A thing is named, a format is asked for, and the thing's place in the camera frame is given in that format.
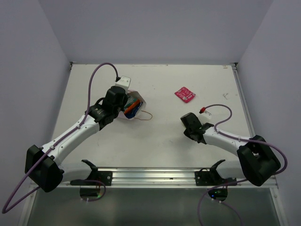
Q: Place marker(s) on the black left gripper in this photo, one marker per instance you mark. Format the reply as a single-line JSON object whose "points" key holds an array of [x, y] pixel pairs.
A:
{"points": [[123, 101]]}

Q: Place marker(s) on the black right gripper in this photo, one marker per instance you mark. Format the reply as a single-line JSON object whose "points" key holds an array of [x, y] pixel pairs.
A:
{"points": [[186, 132]]}

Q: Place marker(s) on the green red candy packet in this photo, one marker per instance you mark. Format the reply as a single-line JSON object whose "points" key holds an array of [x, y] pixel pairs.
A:
{"points": [[130, 102]]}

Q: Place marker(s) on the lilac paper bag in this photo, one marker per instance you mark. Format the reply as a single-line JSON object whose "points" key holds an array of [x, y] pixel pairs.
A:
{"points": [[135, 94]]}

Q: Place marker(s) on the orange fruit candy packet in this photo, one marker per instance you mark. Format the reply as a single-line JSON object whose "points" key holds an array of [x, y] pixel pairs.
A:
{"points": [[132, 106]]}

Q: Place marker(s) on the blue Burts chips bag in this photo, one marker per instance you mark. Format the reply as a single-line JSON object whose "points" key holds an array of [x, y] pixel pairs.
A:
{"points": [[132, 113]]}

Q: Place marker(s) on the pink snack packet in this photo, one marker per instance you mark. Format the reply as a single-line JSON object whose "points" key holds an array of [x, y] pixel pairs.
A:
{"points": [[185, 94]]}

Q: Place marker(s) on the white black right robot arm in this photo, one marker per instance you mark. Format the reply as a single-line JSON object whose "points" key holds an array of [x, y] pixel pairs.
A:
{"points": [[256, 161]]}

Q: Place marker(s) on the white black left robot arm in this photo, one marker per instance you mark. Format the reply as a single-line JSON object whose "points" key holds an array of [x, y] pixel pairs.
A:
{"points": [[44, 164]]}

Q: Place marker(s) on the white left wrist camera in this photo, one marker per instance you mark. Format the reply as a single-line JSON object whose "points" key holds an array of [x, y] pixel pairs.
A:
{"points": [[123, 82]]}

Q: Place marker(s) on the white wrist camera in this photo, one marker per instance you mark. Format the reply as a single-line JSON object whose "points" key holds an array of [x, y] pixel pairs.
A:
{"points": [[123, 82], [205, 115]]}

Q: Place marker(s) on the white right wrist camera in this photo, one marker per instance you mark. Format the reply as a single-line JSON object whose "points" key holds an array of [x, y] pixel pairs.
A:
{"points": [[205, 115]]}

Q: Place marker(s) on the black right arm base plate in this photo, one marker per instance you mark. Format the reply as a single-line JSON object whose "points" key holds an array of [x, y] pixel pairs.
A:
{"points": [[210, 176]]}

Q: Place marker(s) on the aluminium right side rail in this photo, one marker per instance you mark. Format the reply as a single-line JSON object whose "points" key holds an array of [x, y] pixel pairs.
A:
{"points": [[243, 100]]}

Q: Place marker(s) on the aluminium rail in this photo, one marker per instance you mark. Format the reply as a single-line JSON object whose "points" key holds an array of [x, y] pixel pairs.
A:
{"points": [[243, 100], [134, 176]]}

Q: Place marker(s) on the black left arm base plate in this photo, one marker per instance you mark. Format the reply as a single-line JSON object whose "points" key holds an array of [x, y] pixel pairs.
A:
{"points": [[103, 176]]}

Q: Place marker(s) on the aluminium front rail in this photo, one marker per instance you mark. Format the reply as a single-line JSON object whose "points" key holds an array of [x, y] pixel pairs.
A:
{"points": [[134, 176]]}

